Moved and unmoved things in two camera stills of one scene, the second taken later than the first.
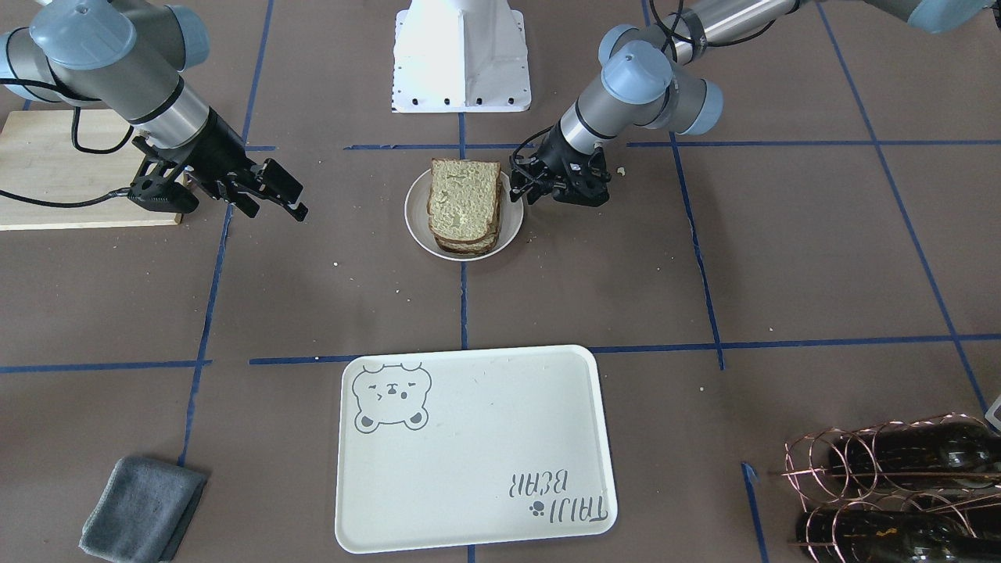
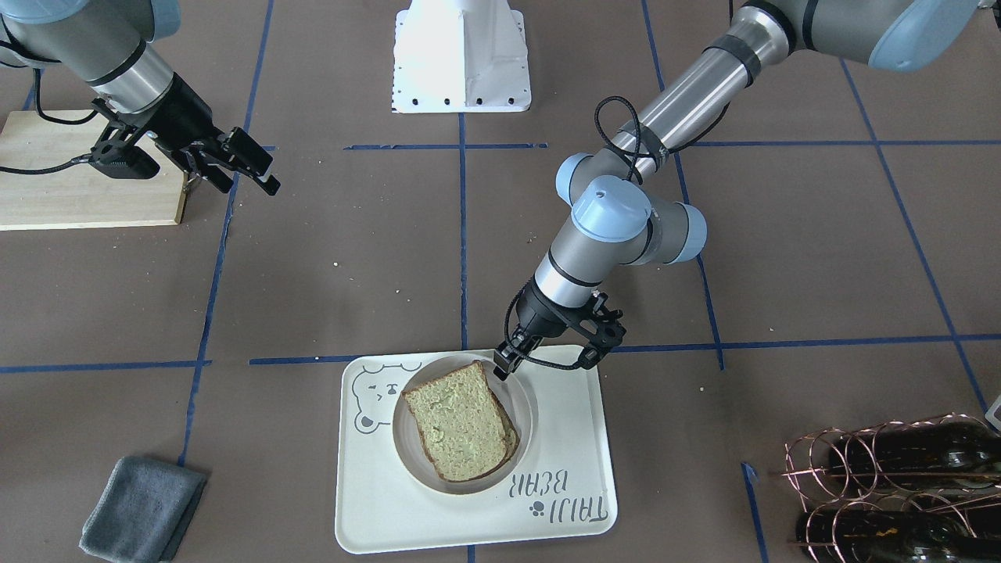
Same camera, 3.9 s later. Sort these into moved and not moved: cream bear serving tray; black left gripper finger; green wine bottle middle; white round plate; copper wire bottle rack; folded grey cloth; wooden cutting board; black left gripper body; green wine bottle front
Moved: white round plate; black left gripper body; black left gripper finger
Not moved: wooden cutting board; green wine bottle front; cream bear serving tray; copper wire bottle rack; green wine bottle middle; folded grey cloth
